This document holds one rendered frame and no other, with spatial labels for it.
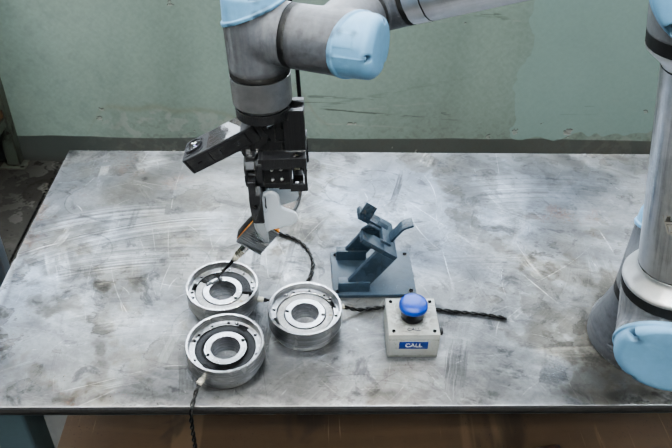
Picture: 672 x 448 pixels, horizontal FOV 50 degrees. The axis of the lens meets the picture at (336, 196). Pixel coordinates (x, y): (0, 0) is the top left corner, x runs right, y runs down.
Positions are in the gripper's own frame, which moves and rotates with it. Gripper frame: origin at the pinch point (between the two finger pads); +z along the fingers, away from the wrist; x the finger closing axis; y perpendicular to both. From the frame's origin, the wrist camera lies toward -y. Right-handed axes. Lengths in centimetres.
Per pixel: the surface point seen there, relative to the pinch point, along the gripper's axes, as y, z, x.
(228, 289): -6.1, 11.2, -0.7
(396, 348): 18.3, 12.0, -12.7
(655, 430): 63, 41, -7
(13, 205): -105, 87, 124
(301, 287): 5.1, 9.8, -2.3
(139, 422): -23.6, 36.5, -5.4
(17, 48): -99, 40, 152
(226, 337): -5.0, 9.8, -11.7
